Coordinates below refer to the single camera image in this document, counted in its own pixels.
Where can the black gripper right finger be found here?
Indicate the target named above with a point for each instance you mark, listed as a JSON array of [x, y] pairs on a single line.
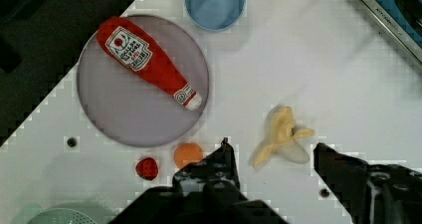
[[371, 193]]

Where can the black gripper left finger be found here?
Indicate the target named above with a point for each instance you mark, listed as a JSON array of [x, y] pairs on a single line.
[[203, 192]]

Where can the yellow plush peeled banana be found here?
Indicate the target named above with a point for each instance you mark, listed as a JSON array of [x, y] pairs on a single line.
[[282, 138]]

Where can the orange plush fruit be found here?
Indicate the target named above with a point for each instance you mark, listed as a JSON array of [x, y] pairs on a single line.
[[187, 153]]

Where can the dark red plush strawberry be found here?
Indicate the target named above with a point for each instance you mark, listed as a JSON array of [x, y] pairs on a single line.
[[147, 168]]

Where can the grey round plate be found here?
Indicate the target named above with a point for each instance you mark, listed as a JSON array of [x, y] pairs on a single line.
[[131, 111]]

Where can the green perforated colander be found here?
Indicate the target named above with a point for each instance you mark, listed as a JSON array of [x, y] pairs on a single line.
[[66, 213]]

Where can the red plush ketchup bottle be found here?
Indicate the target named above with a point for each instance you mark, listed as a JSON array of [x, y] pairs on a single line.
[[138, 52]]

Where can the blue bowl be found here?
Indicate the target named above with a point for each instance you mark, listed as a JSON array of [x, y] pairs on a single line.
[[215, 15]]

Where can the silver black toaster oven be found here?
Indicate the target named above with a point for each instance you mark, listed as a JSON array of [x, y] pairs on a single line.
[[401, 19]]

